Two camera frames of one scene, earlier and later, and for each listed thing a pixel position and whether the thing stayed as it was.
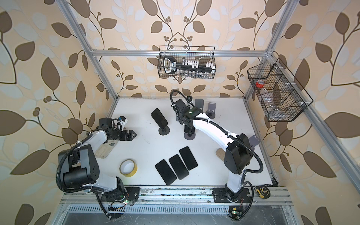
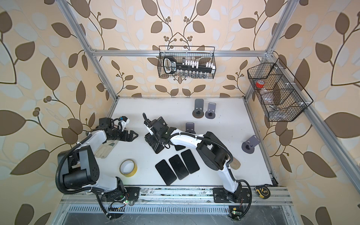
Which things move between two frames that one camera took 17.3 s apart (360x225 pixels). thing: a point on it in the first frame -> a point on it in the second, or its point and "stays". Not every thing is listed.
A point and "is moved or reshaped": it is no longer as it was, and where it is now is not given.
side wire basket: (281, 98) stays
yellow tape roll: (128, 168) stays
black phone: (188, 158) is moved or reshaped
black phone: (188, 129) -> (178, 147)
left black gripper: (128, 138) stays
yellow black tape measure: (264, 192) stays
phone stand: (199, 103) stays
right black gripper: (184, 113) -> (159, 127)
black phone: (159, 118) -> (156, 146)
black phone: (178, 167) stays
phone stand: (253, 141) stays
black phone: (166, 172) stays
